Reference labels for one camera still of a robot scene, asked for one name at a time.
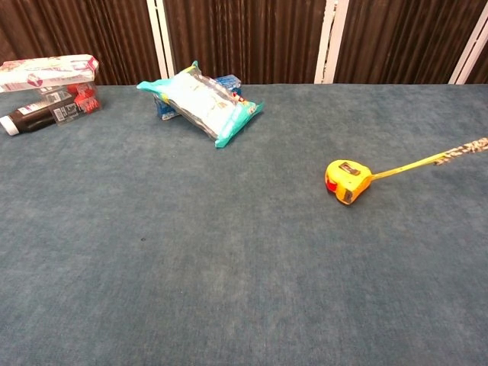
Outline dark brown tube white cap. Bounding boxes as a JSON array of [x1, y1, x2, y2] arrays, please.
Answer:
[[0, 99, 73, 136]]

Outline blue tissue packet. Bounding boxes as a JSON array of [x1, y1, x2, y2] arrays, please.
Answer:
[[152, 74, 242, 121]]

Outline clear box with red items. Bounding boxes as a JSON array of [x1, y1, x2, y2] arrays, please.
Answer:
[[36, 80, 102, 125]]

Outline blue table cloth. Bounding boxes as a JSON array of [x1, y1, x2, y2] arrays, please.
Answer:
[[0, 83, 488, 366]]

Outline braided beige rope loop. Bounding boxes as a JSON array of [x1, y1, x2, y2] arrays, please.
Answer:
[[433, 137, 488, 166]]

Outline brown folding screen white frames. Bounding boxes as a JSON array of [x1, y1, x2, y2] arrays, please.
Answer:
[[0, 0, 488, 86]]

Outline teal white wipes pack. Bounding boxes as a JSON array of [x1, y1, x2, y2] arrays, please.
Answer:
[[136, 60, 265, 149]]

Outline white pink toothpaste box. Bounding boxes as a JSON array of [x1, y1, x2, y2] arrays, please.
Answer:
[[0, 53, 100, 94]]

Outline yellow tape measure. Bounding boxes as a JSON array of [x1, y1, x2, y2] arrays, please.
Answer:
[[324, 152, 447, 207]]

